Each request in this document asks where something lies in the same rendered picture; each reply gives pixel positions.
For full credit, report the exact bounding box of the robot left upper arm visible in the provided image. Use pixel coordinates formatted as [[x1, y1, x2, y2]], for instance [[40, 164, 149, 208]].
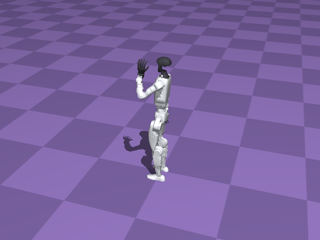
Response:
[[140, 80, 165, 99]]

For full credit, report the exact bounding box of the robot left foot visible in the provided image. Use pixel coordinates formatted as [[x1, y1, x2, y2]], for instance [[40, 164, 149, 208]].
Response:
[[147, 174, 166, 182]]

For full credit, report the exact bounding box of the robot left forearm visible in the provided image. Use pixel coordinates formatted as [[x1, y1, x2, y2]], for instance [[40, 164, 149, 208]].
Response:
[[136, 75, 144, 98]]

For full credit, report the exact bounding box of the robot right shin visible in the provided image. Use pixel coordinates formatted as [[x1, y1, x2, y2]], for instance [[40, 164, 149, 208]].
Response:
[[157, 138, 168, 168]]

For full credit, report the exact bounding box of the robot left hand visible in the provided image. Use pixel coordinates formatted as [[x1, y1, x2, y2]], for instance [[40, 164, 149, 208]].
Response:
[[137, 59, 149, 79]]

